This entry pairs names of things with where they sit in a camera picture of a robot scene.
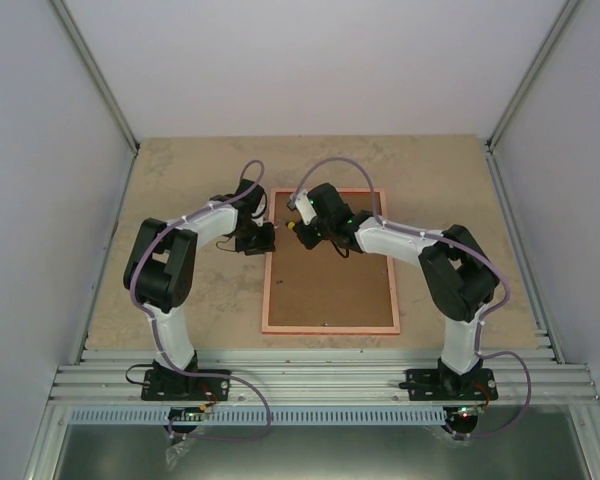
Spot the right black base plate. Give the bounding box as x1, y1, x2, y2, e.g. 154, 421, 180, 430
398, 368, 499, 401

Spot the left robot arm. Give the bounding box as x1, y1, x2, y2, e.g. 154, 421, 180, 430
123, 178, 275, 399

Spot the aluminium corner post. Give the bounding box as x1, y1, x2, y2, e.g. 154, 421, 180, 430
48, 0, 140, 156
485, 0, 584, 154

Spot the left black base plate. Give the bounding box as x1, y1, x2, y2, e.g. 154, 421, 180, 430
141, 365, 231, 402

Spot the red wooden picture frame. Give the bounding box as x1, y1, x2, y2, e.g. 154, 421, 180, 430
260, 186, 402, 336

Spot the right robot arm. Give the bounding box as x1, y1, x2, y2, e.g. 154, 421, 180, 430
288, 183, 499, 399

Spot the purple cable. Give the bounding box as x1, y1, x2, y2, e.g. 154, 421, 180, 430
130, 159, 274, 444
293, 157, 532, 441

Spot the aluminium rail base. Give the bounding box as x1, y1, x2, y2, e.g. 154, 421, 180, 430
25, 336, 600, 479

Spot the grey slotted cable duct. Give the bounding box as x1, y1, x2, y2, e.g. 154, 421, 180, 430
69, 406, 447, 426

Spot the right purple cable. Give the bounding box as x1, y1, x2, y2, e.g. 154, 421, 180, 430
293, 157, 532, 441

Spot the left aluminium corner post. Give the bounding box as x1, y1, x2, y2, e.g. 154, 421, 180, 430
48, 0, 140, 156

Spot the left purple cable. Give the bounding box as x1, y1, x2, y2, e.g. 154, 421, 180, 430
130, 159, 274, 444

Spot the right aluminium corner post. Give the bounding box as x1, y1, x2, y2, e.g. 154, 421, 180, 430
485, 0, 584, 154

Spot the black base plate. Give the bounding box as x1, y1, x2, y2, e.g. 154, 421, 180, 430
141, 365, 231, 402
398, 368, 499, 401

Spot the brown frame backing board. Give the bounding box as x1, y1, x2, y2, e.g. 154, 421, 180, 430
265, 191, 396, 329

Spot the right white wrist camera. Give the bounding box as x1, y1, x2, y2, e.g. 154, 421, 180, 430
287, 189, 318, 225

